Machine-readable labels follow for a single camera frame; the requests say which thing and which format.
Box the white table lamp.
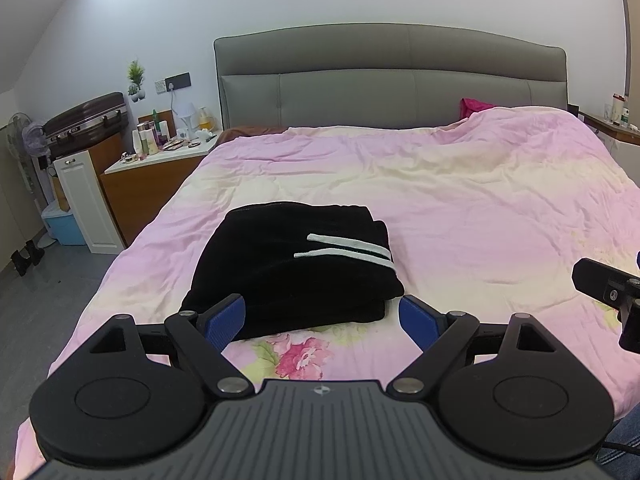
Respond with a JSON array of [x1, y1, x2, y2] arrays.
[[175, 101, 197, 134]]

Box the grey standing fan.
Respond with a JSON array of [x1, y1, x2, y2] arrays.
[[6, 111, 53, 249]]

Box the small green potted plant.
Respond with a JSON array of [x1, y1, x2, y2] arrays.
[[127, 60, 147, 102]]

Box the white bottle with red cap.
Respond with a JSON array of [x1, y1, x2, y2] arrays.
[[612, 93, 632, 126]]

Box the magenta pillow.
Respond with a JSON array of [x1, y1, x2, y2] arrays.
[[460, 97, 497, 121]]

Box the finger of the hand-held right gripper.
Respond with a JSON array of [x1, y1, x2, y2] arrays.
[[572, 255, 640, 353]]

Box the pink floral duvet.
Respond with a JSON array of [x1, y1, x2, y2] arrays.
[[15, 107, 640, 480]]

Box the light blue storage box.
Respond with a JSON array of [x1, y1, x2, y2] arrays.
[[41, 203, 89, 246]]

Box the cluster of cosmetic bottles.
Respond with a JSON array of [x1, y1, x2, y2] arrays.
[[131, 109, 174, 157]]

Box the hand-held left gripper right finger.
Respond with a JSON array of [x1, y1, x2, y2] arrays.
[[386, 294, 553, 397]]

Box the white cabinet door panel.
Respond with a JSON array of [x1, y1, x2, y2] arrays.
[[54, 152, 126, 255]]

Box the dark brown suitcase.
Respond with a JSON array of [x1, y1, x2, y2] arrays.
[[42, 92, 128, 159]]

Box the wooden bedside table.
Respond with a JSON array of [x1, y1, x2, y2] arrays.
[[580, 110, 640, 173]]

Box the grey padded headboard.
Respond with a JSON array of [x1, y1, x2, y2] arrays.
[[214, 22, 568, 132]]

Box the black pants with white stripes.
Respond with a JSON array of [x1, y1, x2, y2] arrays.
[[180, 201, 405, 341]]

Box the brown pillow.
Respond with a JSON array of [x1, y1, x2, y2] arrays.
[[220, 124, 287, 142]]

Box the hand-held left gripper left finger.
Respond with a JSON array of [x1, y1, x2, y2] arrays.
[[87, 294, 253, 397]]

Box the person's blue jeans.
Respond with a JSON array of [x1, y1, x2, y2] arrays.
[[596, 404, 640, 480]]

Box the wooden nightstand with white top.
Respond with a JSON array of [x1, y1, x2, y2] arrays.
[[99, 130, 223, 249]]

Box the brown wooden cabinet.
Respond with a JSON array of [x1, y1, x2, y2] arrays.
[[50, 131, 129, 211]]

